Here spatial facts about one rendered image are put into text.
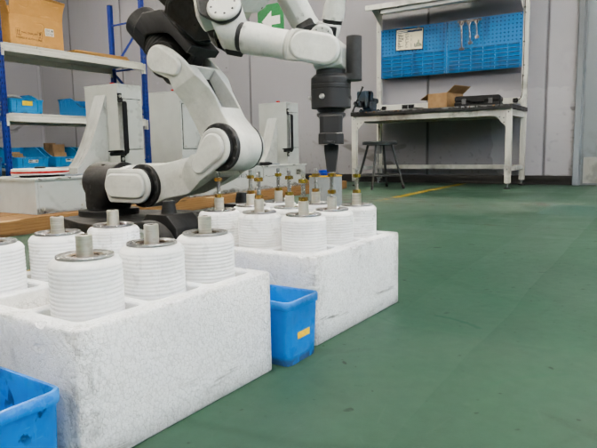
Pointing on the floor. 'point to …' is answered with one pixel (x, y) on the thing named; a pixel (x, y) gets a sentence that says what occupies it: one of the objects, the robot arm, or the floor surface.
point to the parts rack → (19, 53)
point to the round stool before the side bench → (384, 162)
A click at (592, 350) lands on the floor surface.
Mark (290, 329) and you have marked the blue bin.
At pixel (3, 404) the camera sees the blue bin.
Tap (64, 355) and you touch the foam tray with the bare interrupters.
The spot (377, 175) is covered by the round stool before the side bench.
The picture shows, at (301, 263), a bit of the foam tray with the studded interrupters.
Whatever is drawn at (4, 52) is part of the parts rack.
